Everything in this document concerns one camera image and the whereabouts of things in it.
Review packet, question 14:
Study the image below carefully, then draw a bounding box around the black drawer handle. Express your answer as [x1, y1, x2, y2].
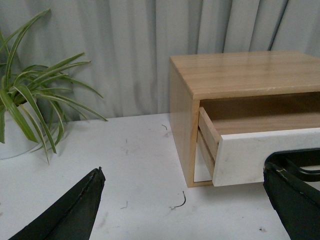
[264, 147, 320, 182]

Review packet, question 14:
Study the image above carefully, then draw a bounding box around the grey curtain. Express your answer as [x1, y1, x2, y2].
[0, 0, 320, 118]

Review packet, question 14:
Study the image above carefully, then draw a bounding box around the green spider plant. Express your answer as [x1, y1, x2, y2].
[0, 9, 106, 158]

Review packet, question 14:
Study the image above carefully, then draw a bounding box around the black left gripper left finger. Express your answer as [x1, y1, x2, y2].
[11, 167, 106, 240]

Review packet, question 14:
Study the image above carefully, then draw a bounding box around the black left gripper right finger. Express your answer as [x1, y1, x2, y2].
[263, 162, 320, 240]

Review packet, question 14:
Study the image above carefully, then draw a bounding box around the white front wooden drawer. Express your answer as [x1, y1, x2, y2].
[197, 106, 320, 188]

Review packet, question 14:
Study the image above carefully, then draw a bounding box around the white plant pot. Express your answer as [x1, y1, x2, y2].
[0, 102, 45, 160]

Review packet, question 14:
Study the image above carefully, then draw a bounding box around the wooden drawer cabinet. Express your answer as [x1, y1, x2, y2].
[169, 51, 320, 187]

